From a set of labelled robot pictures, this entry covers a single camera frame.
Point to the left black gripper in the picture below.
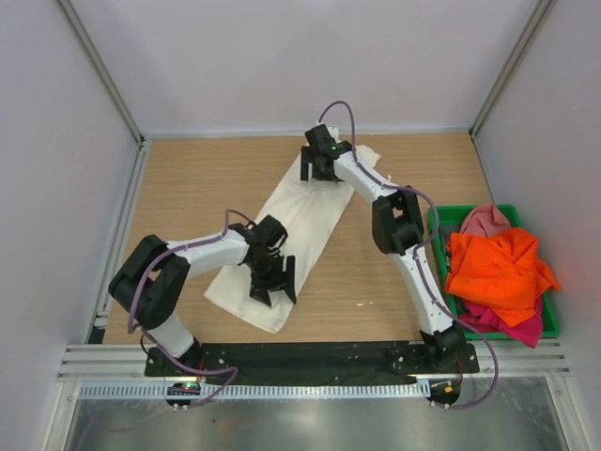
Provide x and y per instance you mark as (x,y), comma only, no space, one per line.
(280,280)

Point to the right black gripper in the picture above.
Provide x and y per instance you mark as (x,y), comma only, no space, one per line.
(307,157)

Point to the cream white t shirt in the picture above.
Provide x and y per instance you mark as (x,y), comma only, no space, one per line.
(309,211)

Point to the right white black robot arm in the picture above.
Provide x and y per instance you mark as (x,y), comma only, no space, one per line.
(397,231)

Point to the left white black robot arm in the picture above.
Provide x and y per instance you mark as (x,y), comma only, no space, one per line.
(149,283)

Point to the green plastic bin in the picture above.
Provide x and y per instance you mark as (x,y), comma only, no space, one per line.
(449,220)

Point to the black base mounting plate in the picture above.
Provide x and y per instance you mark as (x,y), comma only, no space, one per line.
(400,357)

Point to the pink t shirt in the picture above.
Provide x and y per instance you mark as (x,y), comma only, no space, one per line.
(485,221)

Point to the magenta t shirt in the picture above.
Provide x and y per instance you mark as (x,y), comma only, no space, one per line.
(484,320)

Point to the orange t shirt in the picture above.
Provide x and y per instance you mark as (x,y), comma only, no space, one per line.
(503,272)

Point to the white slotted cable duct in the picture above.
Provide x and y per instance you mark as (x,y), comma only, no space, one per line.
(163,390)

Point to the aluminium front frame rail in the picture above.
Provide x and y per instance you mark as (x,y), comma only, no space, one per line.
(127,362)

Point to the left aluminium corner post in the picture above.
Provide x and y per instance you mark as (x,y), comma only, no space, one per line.
(97,64)

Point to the aluminium corner post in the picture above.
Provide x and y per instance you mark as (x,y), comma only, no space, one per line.
(523,42)
(97,64)

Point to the right aluminium corner post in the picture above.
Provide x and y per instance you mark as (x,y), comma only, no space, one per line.
(523,42)

